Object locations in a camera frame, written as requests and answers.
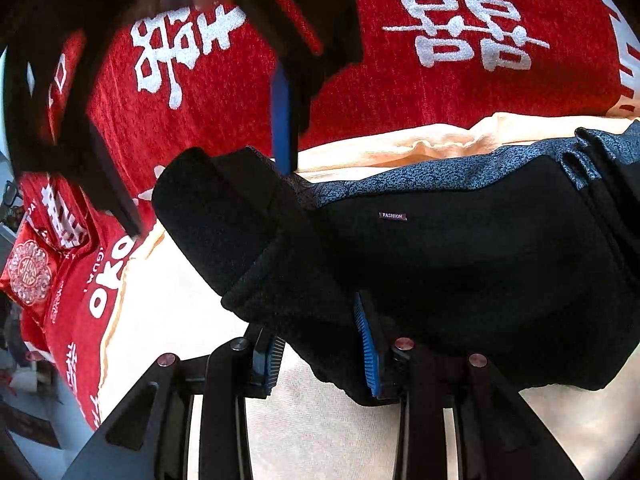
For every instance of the cream cloth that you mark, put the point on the cream cloth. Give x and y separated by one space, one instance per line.
175 320

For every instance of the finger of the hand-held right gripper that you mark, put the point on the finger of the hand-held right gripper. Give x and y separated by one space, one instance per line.
100 170
284 110

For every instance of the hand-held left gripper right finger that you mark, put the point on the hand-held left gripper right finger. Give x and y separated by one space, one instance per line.
367 342

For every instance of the black pants with blue trim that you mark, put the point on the black pants with blue trim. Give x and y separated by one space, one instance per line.
450 260

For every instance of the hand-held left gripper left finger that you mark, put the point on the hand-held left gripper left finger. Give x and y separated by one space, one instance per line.
272 360

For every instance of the red printed blanket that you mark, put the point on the red printed blanket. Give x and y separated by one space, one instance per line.
400 35

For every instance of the red embroidered cushion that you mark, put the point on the red embroidered cushion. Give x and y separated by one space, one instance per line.
30 272

